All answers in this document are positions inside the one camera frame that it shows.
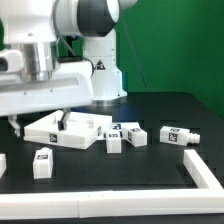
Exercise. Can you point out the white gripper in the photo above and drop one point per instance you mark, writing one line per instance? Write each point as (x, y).
(70, 86)

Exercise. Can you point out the white square tabletop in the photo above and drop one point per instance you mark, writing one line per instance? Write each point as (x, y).
(82, 129)

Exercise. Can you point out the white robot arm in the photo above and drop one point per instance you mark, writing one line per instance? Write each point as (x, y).
(58, 54)

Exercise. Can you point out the white block at left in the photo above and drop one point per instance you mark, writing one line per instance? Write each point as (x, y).
(3, 165)

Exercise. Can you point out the white tag sheet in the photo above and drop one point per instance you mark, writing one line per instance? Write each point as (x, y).
(128, 125)

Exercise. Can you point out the white L-shaped fence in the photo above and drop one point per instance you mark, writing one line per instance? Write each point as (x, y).
(207, 197)

